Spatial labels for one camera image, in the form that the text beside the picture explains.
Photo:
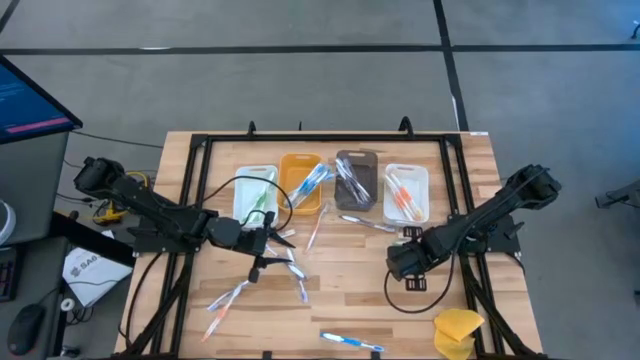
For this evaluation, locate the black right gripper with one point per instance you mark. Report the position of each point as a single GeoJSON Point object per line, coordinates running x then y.
{"type": "Point", "coordinates": [432, 247]}

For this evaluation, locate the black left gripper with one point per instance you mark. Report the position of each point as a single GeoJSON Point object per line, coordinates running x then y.
{"type": "Point", "coordinates": [260, 250]}

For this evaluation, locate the green white toothbrush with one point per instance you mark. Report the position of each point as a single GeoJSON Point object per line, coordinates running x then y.
{"type": "Point", "coordinates": [267, 185]}
{"type": "Point", "coordinates": [255, 210]}
{"type": "Point", "coordinates": [262, 197]}

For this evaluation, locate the orange white toothbrush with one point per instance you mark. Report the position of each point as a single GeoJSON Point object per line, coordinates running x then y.
{"type": "Point", "coordinates": [410, 195]}
{"type": "Point", "coordinates": [220, 315]}
{"type": "Point", "coordinates": [406, 204]}
{"type": "Point", "coordinates": [316, 227]}
{"type": "Point", "coordinates": [400, 197]}

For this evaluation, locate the blue white toothbrush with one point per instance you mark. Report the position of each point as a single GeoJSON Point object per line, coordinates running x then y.
{"type": "Point", "coordinates": [306, 190]}
{"type": "Point", "coordinates": [324, 173]}
{"type": "Point", "coordinates": [301, 196]}
{"type": "Point", "coordinates": [350, 341]}
{"type": "Point", "coordinates": [311, 182]}
{"type": "Point", "coordinates": [316, 186]}

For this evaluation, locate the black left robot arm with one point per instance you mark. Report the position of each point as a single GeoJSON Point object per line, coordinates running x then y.
{"type": "Point", "coordinates": [150, 205]}

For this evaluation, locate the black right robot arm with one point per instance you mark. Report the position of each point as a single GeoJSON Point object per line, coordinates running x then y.
{"type": "Point", "coordinates": [490, 212]}

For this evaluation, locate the white plastic bin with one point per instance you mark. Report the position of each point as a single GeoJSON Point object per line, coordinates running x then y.
{"type": "Point", "coordinates": [422, 172]}
{"type": "Point", "coordinates": [242, 195]}

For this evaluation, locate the yellow block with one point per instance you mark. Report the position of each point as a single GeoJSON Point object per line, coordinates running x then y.
{"type": "Point", "coordinates": [457, 325]}

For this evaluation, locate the yellow plastic bin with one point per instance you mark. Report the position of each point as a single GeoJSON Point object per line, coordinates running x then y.
{"type": "Point", "coordinates": [292, 172]}

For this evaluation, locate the grey translucent plastic bin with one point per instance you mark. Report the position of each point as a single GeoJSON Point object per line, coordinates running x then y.
{"type": "Point", "coordinates": [370, 165]}

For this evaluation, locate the white table label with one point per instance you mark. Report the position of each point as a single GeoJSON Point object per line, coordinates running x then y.
{"type": "Point", "coordinates": [479, 133]}

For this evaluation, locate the yellow tool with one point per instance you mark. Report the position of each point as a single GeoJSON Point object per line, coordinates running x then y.
{"type": "Point", "coordinates": [110, 216]}

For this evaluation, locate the white printed box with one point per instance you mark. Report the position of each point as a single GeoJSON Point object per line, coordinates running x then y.
{"type": "Point", "coordinates": [95, 275]}

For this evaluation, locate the grey stand leg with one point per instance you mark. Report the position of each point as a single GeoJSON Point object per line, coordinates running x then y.
{"type": "Point", "coordinates": [620, 195]}

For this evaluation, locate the white tape roll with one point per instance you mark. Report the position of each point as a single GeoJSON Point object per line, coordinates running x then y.
{"type": "Point", "coordinates": [63, 305]}

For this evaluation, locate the dark side desk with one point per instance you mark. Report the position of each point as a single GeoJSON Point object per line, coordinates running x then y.
{"type": "Point", "coordinates": [30, 280]}

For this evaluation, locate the black computer mouse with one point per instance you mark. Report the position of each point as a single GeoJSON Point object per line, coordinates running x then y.
{"type": "Point", "coordinates": [25, 330]}

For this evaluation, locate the black keyboard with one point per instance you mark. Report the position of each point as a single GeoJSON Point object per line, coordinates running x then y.
{"type": "Point", "coordinates": [6, 275]}

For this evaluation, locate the white round object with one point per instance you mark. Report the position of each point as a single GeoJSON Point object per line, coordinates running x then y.
{"type": "Point", "coordinates": [5, 222]}

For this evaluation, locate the blue screen monitor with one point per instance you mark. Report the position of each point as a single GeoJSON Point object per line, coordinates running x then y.
{"type": "Point", "coordinates": [25, 105]}

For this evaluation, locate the black frame foot bracket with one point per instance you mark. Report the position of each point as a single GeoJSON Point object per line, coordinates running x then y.
{"type": "Point", "coordinates": [375, 355]}
{"type": "Point", "coordinates": [267, 355]}
{"type": "Point", "coordinates": [406, 126]}
{"type": "Point", "coordinates": [251, 129]}

